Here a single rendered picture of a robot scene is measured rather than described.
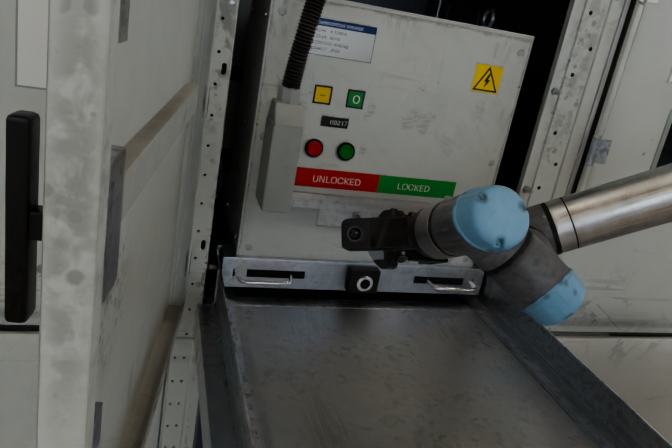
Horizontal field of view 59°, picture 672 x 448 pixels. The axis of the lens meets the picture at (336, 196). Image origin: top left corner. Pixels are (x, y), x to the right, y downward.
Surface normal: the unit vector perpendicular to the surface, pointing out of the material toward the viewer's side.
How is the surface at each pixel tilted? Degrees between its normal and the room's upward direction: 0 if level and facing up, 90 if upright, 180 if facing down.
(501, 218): 60
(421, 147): 90
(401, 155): 90
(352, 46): 90
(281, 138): 90
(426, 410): 0
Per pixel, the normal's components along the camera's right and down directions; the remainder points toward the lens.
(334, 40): 0.26, 0.34
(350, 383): 0.18, -0.94
